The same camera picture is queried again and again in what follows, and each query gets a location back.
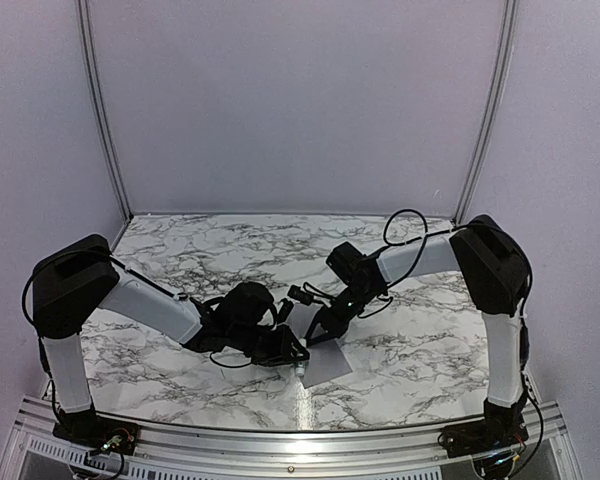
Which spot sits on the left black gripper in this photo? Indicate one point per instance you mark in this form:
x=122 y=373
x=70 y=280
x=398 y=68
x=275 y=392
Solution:
x=281 y=355

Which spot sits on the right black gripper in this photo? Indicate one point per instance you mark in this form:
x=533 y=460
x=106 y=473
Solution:
x=335 y=326

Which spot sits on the grey paper envelope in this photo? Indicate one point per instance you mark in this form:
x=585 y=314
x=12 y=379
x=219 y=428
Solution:
x=327 y=362

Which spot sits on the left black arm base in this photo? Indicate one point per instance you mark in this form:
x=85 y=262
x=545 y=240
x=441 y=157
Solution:
x=95 y=437

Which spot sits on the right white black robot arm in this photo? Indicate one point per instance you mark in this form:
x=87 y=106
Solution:
x=498 y=277

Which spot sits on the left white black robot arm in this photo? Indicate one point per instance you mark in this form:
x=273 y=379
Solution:
x=65 y=289

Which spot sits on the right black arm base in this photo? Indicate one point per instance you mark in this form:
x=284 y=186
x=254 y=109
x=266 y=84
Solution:
x=480 y=436

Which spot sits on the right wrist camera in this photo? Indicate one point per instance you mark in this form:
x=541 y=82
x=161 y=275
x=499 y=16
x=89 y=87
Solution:
x=302 y=296

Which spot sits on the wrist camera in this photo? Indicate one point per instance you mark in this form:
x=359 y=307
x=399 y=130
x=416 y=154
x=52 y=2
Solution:
x=285 y=308
x=302 y=296

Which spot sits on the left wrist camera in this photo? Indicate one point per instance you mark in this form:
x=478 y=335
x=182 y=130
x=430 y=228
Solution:
x=285 y=308

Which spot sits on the aluminium front table rail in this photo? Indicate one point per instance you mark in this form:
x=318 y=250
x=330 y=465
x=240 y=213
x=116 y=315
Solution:
x=166 y=451

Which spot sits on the right aluminium corner post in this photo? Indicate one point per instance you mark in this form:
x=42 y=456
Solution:
x=495 y=94

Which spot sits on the aluminium corner post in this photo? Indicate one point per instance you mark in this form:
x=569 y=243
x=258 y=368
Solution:
x=495 y=94
x=104 y=130

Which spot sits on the left aluminium corner post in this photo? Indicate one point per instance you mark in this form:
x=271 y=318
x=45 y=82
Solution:
x=104 y=130

